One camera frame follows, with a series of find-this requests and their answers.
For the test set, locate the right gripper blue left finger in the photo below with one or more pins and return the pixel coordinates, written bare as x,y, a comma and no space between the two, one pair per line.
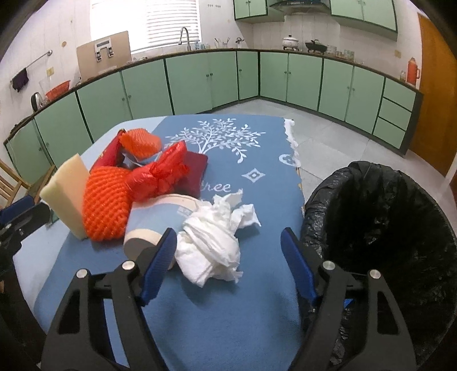
158,260

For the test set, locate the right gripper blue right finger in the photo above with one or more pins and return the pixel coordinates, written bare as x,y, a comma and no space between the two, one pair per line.
301,271

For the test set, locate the blue and cream paper cup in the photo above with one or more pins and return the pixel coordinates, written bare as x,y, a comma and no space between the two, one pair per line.
148,221

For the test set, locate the white tissue paper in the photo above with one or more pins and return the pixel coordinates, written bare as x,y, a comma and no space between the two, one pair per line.
207,246

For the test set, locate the cream foam sponge block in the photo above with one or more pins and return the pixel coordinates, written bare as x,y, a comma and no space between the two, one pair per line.
64,194

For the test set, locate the dark red scouring pad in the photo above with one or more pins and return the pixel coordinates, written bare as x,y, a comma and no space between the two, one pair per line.
191,183

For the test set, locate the large orange foam net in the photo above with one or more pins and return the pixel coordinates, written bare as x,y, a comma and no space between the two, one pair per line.
106,203

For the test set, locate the red plastic bag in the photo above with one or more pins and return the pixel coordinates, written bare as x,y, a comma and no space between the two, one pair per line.
159,177

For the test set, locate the red paper packet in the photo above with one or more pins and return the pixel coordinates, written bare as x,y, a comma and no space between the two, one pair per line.
112,154

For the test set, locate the green lower kitchen cabinets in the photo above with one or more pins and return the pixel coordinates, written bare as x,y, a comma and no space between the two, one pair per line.
372,103

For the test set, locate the green kitchen cabinets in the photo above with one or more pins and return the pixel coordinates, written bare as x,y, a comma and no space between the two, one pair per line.
372,103
378,13

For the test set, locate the green upper kitchen cabinets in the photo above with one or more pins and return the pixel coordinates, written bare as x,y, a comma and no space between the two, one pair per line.
378,13

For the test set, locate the wooden chair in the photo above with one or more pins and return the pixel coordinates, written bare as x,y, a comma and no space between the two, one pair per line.
11,183

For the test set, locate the blue patterned table mat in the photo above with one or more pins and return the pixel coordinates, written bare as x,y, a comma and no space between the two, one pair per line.
252,324

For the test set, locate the small orange foam net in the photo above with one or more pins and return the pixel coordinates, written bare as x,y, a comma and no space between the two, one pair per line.
140,143

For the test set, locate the steel electric kettle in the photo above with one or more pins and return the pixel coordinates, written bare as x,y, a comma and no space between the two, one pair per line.
37,101

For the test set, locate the red plastic basin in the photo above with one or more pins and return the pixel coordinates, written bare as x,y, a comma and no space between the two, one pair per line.
58,90

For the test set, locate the wooden door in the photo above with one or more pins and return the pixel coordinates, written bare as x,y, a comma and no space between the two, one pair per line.
434,139

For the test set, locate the black wok on stove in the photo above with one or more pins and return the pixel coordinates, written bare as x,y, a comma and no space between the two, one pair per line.
314,46

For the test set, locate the cardboard box with print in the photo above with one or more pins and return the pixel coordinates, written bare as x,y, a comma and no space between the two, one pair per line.
103,55

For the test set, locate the white cooking pot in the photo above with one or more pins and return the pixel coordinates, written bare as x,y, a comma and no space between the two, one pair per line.
290,43

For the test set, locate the chrome sink faucet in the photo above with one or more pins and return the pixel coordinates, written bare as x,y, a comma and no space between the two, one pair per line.
185,38

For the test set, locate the orange thermos flask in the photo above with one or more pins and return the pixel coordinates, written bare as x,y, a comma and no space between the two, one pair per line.
413,72

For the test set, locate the window blinds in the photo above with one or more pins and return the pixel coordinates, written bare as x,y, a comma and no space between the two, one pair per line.
150,24

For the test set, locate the range hood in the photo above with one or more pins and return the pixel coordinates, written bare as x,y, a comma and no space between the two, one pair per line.
290,7

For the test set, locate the dark cloth on rail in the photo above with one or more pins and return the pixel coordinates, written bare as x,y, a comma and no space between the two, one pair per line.
20,80

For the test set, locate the wall towel rail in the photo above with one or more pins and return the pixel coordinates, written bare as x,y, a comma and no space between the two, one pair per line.
47,54

